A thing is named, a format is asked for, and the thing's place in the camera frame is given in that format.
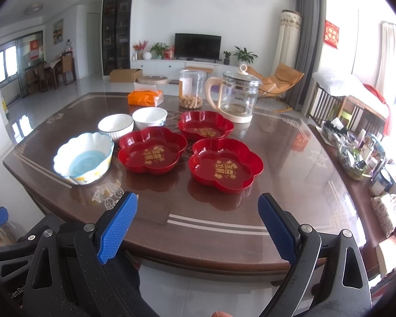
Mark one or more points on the basket of small bottles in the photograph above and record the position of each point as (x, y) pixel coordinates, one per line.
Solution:
(361, 160)

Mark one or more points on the glass kettle cream handle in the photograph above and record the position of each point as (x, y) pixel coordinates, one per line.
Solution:
(237, 96)

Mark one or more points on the scalloped white blue bowl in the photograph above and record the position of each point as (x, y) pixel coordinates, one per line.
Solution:
(84, 159)

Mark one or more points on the white tv cabinet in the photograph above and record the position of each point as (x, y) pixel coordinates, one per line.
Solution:
(172, 68)

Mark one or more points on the dark tall display cabinet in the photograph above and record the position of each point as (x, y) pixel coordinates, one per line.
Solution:
(115, 35)

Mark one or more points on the clear plastic snack jar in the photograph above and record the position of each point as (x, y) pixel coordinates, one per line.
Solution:
(191, 87)

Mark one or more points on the green potted plant right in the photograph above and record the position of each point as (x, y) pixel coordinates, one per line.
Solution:
(244, 56)

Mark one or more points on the orange rocking lounge chair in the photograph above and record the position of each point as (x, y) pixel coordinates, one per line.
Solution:
(276, 85)

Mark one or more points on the orange tissue pack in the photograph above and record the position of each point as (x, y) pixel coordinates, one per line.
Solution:
(145, 96)

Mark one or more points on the wooden dining chair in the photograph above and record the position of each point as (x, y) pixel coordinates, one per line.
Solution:
(65, 68)

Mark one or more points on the white blue floral bowl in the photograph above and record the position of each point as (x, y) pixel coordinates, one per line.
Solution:
(149, 117)

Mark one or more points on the black flat television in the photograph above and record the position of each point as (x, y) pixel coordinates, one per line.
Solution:
(197, 46)

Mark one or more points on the red flower plate back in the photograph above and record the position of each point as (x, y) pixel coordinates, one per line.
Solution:
(197, 125)

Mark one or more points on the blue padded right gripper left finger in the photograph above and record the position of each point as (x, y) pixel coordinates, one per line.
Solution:
(79, 271)

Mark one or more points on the white ribbed black-rimmed bowl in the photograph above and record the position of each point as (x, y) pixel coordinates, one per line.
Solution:
(116, 126)

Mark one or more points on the cardboard box on floor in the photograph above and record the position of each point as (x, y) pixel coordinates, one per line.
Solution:
(125, 75)

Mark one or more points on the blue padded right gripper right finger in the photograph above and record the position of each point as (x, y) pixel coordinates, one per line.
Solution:
(331, 266)

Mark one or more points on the red flower plate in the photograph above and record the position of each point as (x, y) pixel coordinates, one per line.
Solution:
(225, 164)
(197, 125)
(154, 150)

